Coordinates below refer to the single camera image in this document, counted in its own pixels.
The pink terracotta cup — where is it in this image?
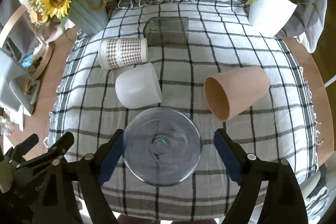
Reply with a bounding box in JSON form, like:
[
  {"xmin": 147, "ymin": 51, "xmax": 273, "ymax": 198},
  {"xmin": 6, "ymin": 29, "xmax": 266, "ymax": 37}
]
[{"xmin": 203, "ymin": 67, "xmax": 270, "ymax": 121}]

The white frosted cup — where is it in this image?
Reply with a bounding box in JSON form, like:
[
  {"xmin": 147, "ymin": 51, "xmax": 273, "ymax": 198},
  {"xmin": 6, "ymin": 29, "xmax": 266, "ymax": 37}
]
[{"xmin": 115, "ymin": 63, "xmax": 163, "ymax": 109}]

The brown houndstooth pattern cup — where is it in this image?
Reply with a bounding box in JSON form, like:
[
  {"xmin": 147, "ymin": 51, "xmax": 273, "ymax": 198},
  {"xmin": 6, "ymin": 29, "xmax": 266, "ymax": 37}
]
[{"xmin": 98, "ymin": 38, "xmax": 148, "ymax": 71}]

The dark smoky glass cup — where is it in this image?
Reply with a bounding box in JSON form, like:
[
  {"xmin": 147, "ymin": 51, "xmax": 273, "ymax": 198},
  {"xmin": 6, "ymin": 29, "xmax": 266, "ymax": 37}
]
[{"xmin": 143, "ymin": 16, "xmax": 189, "ymax": 48}]

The grey desk organizer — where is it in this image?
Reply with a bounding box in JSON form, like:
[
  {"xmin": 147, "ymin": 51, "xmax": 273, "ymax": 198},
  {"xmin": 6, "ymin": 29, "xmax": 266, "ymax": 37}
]
[{"xmin": 1, "ymin": 50, "xmax": 41, "ymax": 131}]

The white curved floor lamp pole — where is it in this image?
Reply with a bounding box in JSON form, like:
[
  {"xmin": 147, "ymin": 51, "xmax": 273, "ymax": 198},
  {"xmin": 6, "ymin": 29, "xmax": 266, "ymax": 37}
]
[{"xmin": 324, "ymin": 75, "xmax": 336, "ymax": 88}]

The checked grey white tablecloth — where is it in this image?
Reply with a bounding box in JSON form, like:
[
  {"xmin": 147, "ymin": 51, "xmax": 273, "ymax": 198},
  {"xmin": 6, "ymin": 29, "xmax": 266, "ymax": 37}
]
[{"xmin": 49, "ymin": 0, "xmax": 318, "ymax": 221}]

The round wooden tray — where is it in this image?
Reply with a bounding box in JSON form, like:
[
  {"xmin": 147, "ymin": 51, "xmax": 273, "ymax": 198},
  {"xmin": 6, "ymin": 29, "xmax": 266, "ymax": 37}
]
[{"xmin": 30, "ymin": 44, "xmax": 53, "ymax": 81}]

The white ribbed plant pot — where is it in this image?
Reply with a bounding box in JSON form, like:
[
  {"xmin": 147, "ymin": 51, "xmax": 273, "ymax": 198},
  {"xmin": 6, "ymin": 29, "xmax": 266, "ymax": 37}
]
[{"xmin": 246, "ymin": 0, "xmax": 297, "ymax": 37}]

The pale blue ribbed vase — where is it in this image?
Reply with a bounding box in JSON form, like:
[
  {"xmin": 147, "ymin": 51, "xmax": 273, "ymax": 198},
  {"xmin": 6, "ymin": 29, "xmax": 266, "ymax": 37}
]
[{"xmin": 68, "ymin": 0, "xmax": 108, "ymax": 35}]

